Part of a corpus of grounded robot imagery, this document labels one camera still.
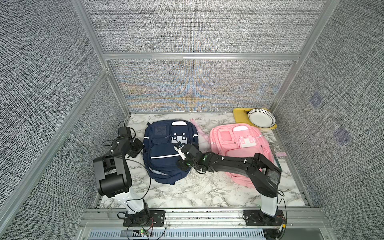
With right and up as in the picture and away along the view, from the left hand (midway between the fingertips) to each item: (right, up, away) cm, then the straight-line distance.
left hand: (144, 145), depth 95 cm
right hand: (+22, -6, -9) cm, 25 cm away
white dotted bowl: (+85, +18, +21) cm, 89 cm away
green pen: (+84, -11, -2) cm, 84 cm away
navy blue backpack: (+11, -6, -4) cm, 13 cm away
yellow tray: (+69, +21, +23) cm, 76 cm away
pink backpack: (+63, +3, +2) cm, 63 cm away
